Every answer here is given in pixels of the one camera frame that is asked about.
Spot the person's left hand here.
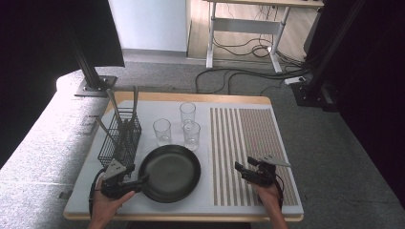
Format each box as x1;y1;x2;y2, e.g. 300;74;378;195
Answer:
90;177;137;221

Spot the person's right hand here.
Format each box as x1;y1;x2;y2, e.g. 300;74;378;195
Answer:
252;183;284;213

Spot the white partition panel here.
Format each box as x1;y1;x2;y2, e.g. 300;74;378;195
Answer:
107;0;192;53

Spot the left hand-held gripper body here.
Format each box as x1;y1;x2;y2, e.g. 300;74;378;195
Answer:
100;157;130;200

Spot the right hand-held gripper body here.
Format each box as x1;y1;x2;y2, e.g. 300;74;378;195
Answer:
246;154;292;188

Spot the metal knife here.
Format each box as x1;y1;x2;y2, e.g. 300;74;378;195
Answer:
106;89;124;129

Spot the black wire cutlery basket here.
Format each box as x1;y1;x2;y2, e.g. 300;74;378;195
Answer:
96;107;142;170

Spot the black curtain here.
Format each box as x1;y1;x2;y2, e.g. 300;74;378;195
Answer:
0;0;126;170
304;0;405;208

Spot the black metal stand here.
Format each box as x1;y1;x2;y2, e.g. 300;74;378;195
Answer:
289;0;367;113
65;18;118;98

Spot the striped woven placemat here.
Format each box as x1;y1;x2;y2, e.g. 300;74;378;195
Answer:
209;107;300;207

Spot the white desk frame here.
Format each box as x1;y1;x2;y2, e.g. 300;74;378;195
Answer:
203;0;325;74

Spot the black floor cable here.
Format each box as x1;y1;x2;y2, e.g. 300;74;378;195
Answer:
227;71;307;95
194;67;307;95
212;31;307;70

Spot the white power strip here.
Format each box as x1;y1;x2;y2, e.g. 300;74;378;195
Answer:
284;75;307;86

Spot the clear drinking glass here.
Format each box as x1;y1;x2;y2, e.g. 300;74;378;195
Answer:
182;121;202;152
179;102;197;128
153;118;173;147

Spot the white table cloth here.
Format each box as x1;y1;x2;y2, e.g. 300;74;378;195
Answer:
65;99;305;216

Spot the metal spoon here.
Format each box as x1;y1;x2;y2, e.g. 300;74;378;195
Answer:
95;116;113;141

